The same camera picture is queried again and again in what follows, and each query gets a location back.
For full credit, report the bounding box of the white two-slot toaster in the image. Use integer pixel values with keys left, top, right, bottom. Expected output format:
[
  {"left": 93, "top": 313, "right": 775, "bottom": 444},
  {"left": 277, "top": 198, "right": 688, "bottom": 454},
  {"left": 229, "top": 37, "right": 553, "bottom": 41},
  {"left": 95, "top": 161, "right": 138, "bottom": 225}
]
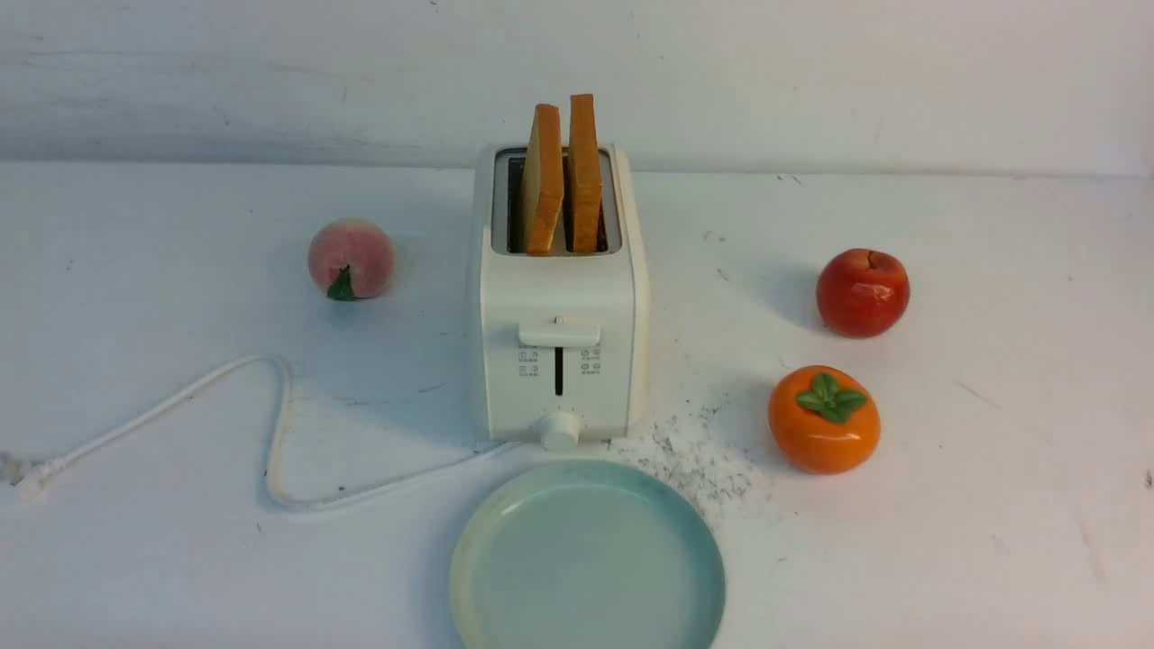
[{"left": 466, "top": 144, "right": 650, "bottom": 449}]

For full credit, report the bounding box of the white power cord with plug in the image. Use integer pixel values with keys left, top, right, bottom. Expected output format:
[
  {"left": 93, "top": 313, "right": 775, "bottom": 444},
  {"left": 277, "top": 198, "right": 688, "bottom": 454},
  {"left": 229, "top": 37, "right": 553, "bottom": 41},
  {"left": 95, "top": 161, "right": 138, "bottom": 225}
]
[{"left": 13, "top": 355, "right": 522, "bottom": 512}]

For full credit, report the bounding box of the red apple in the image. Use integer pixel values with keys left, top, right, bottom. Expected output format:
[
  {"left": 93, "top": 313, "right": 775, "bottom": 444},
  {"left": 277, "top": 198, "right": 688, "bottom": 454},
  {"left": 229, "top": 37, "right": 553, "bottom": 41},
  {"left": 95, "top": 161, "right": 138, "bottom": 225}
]
[{"left": 816, "top": 248, "right": 911, "bottom": 338}]

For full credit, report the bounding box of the orange persimmon with green leaf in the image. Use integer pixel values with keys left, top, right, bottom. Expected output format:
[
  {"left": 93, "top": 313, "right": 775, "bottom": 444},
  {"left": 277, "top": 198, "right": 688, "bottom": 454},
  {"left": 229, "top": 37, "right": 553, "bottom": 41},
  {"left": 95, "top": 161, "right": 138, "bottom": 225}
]
[{"left": 767, "top": 365, "right": 882, "bottom": 475}]

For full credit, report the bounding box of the toasted bread slice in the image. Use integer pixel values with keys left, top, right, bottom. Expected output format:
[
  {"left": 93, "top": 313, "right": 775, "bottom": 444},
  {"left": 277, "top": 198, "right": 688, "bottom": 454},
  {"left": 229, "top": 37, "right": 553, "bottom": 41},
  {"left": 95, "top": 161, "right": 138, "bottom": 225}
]
[
  {"left": 520, "top": 104, "right": 564, "bottom": 256},
  {"left": 568, "top": 94, "right": 602, "bottom": 254}
]

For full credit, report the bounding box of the pink peach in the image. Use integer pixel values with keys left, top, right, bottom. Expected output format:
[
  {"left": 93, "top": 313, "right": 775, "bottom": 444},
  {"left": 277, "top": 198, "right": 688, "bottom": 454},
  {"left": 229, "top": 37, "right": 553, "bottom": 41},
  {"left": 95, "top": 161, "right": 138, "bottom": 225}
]
[{"left": 307, "top": 218, "right": 396, "bottom": 301}]

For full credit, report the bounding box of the light green round plate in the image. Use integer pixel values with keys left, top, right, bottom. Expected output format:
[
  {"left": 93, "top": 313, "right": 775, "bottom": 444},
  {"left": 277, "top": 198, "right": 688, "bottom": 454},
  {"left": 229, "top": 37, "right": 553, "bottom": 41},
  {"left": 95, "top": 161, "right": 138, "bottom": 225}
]
[{"left": 448, "top": 461, "right": 727, "bottom": 648}]

